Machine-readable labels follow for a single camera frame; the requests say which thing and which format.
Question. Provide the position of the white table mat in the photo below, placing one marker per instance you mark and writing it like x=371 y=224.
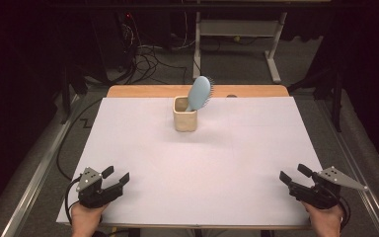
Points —
x=227 y=164

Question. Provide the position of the small yellow-green ball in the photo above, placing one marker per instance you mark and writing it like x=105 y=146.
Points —
x=236 y=38

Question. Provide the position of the person's right hand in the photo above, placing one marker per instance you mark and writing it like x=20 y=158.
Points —
x=324 y=220

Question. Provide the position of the beige square cup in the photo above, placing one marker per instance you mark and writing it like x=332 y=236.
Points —
x=185 y=121

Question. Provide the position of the wooden table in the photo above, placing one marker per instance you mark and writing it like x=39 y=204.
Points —
x=144 y=91

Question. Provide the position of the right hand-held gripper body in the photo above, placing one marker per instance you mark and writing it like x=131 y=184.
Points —
x=334 y=176

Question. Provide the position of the person's left hand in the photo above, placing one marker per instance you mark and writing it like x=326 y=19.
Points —
x=85 y=219

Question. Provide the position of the black metal stand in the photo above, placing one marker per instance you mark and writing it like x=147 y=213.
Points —
x=66 y=98
x=337 y=105

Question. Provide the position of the aluminium floor rail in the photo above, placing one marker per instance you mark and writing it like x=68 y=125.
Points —
x=36 y=177
x=348 y=161

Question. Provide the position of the light blue hairbrush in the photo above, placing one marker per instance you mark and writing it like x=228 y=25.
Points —
x=199 y=92

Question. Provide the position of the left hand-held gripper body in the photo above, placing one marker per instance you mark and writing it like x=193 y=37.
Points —
x=90 y=182

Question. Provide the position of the black equipment with red light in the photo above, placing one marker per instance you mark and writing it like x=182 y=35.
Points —
x=125 y=39

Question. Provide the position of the white metal desk frame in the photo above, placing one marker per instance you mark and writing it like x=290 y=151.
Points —
x=237 y=28

